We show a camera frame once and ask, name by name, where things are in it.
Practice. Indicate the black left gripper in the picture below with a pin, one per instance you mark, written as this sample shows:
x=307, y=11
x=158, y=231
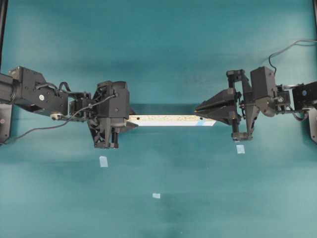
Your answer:
x=105, y=131

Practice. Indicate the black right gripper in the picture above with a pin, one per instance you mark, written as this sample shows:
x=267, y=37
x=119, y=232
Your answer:
x=208, y=108

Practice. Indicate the white particle board plank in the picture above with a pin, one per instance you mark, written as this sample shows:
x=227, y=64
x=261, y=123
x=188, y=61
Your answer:
x=170, y=120

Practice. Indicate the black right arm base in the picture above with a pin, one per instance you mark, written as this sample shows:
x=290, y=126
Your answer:
x=313, y=124

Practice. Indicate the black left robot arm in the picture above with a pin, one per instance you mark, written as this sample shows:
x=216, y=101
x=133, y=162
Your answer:
x=30, y=91

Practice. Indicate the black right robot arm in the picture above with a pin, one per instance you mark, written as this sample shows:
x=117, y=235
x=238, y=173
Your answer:
x=295, y=99

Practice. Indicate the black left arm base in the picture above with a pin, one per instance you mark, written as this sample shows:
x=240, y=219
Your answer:
x=5, y=122

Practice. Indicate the blue tape marker left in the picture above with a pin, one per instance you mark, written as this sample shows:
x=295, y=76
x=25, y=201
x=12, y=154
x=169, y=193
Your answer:
x=103, y=161

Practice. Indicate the blue tape marker right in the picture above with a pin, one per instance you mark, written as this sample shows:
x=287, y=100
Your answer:
x=240, y=149

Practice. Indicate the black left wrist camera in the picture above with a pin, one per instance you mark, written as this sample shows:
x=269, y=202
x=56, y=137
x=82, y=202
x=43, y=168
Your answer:
x=115, y=107

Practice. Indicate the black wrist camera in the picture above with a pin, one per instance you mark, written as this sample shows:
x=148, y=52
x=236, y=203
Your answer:
x=115, y=107
x=264, y=90

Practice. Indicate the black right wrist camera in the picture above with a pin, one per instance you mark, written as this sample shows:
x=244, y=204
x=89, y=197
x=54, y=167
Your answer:
x=264, y=90

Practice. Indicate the black frame post left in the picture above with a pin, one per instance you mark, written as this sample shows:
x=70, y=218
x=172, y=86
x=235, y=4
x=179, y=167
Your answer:
x=3, y=13

